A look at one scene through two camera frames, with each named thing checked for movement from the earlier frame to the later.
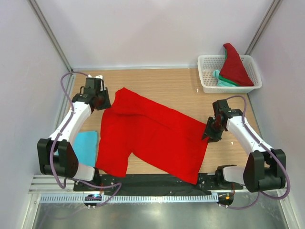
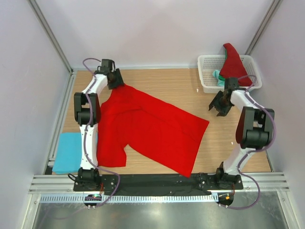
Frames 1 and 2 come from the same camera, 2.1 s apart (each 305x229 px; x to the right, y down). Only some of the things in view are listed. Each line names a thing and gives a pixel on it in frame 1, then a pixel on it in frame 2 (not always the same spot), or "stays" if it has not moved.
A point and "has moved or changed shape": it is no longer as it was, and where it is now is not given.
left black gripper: [107, 104] to [119, 81]
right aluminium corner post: [263, 26] stays
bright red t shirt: [167, 143] has moved or changed shape
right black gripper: [213, 137] to [222, 111]
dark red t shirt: [233, 68] stays
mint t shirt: [216, 73] stays
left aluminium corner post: [36, 10] stays
